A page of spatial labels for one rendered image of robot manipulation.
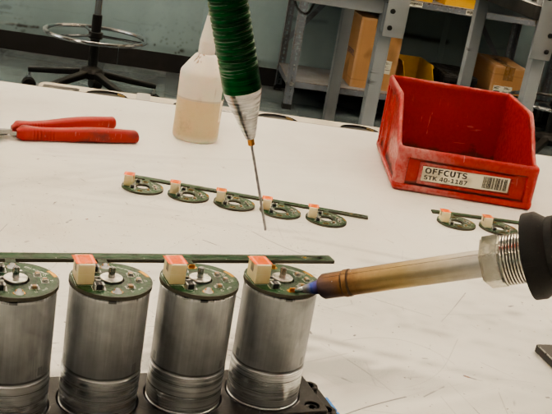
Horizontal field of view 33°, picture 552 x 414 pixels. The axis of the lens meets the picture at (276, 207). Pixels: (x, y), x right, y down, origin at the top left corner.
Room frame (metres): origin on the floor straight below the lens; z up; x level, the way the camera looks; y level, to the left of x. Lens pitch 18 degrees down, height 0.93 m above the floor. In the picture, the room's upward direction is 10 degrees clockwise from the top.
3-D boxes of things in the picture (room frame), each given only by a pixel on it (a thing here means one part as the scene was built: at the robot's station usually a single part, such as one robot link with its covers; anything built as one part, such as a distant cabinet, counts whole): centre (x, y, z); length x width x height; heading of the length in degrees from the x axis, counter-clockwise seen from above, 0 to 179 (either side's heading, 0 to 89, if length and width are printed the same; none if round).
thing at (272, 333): (0.28, -0.01, 0.79); 0.02 x 0.02 x 0.05
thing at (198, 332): (0.27, 0.02, 0.79); 0.02 x 0.02 x 0.05
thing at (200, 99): (0.67, 0.07, 0.80); 0.03 x 0.03 x 0.10
